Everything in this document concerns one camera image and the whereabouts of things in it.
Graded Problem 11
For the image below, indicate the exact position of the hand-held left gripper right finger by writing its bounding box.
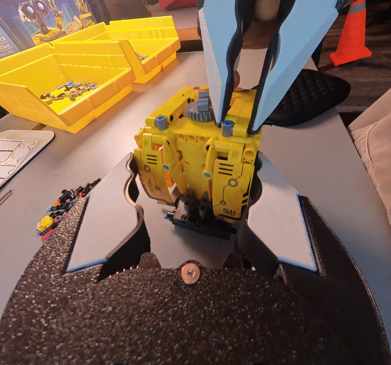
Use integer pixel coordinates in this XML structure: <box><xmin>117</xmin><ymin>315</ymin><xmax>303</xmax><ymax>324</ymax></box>
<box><xmin>238</xmin><ymin>151</ymin><xmax>319</xmax><ymax>277</ymax></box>

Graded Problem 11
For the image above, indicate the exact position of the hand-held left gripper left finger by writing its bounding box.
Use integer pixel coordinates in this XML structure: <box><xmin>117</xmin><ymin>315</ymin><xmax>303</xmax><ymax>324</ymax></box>
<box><xmin>64</xmin><ymin>153</ymin><xmax>145</xmax><ymax>281</ymax></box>

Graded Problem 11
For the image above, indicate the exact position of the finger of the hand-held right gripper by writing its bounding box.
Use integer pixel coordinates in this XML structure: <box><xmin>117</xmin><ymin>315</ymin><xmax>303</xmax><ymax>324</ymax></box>
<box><xmin>198</xmin><ymin>0</ymin><xmax>245</xmax><ymax>126</ymax></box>
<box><xmin>249</xmin><ymin>0</ymin><xmax>348</xmax><ymax>135</ymax></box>

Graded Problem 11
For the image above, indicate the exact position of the yellow block robot model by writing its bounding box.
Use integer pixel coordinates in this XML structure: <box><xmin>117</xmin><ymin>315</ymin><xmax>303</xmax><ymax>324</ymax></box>
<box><xmin>133</xmin><ymin>85</ymin><xmax>264</xmax><ymax>241</ymax></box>

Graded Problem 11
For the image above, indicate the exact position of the grey desk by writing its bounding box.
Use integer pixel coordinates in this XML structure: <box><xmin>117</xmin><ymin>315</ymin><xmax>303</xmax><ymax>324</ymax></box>
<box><xmin>0</xmin><ymin>51</ymin><xmax>391</xmax><ymax>323</ymax></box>

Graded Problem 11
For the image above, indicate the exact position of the person's right hand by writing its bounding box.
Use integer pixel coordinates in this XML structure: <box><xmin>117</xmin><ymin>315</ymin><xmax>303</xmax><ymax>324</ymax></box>
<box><xmin>241</xmin><ymin>19</ymin><xmax>275</xmax><ymax>50</ymax></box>

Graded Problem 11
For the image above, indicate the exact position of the pile of black red pins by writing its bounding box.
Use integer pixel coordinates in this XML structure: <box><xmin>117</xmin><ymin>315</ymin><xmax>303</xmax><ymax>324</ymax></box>
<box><xmin>36</xmin><ymin>178</ymin><xmax>102</xmax><ymax>241</ymax></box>

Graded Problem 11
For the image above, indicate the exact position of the orange traffic cone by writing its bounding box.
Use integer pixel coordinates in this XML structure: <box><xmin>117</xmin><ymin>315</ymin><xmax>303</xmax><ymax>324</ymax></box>
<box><xmin>329</xmin><ymin>0</ymin><xmax>373</xmax><ymax>67</ymax></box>

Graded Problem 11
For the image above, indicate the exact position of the yellow plastic bin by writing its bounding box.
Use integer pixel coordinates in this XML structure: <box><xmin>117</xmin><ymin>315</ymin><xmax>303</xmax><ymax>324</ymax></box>
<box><xmin>53</xmin><ymin>15</ymin><xmax>181</xmax><ymax>85</ymax></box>

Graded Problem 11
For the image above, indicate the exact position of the black wrist rest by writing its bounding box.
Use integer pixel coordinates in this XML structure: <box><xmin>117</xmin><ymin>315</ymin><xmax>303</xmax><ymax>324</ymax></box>
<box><xmin>268</xmin><ymin>68</ymin><xmax>352</xmax><ymax>128</ymax></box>

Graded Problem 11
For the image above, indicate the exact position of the dark grey gear piece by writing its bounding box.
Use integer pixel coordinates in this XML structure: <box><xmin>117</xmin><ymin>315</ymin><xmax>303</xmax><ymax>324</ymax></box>
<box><xmin>185</xmin><ymin>91</ymin><xmax>215</xmax><ymax>122</ymax></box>

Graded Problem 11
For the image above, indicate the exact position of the white wooden book stand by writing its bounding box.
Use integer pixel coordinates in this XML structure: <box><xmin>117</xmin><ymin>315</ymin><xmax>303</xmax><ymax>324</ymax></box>
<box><xmin>0</xmin><ymin>129</ymin><xmax>56</xmax><ymax>189</ymax></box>

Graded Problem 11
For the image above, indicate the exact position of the person's grey hoodie torso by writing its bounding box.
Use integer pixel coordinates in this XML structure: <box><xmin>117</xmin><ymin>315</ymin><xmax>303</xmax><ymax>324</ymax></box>
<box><xmin>348</xmin><ymin>89</ymin><xmax>391</xmax><ymax>229</ymax></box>

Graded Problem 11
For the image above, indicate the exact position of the white sticker sheet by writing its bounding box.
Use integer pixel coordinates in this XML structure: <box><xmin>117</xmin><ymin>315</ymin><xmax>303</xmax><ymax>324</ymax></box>
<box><xmin>0</xmin><ymin>139</ymin><xmax>41</xmax><ymax>180</ymax></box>

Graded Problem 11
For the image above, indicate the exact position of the heap of assorted small parts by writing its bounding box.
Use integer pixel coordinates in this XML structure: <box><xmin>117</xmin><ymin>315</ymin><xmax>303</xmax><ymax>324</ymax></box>
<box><xmin>39</xmin><ymin>81</ymin><xmax>99</xmax><ymax>104</ymax></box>

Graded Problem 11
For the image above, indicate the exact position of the yellow bin with divider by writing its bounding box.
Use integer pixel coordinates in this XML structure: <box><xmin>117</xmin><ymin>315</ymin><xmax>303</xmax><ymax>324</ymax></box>
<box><xmin>0</xmin><ymin>40</ymin><xmax>137</xmax><ymax>134</ymax></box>

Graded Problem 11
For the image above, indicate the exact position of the dark blue toy box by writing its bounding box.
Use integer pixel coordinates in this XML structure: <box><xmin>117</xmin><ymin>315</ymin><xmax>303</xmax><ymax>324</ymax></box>
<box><xmin>0</xmin><ymin>0</ymin><xmax>98</xmax><ymax>52</ymax></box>

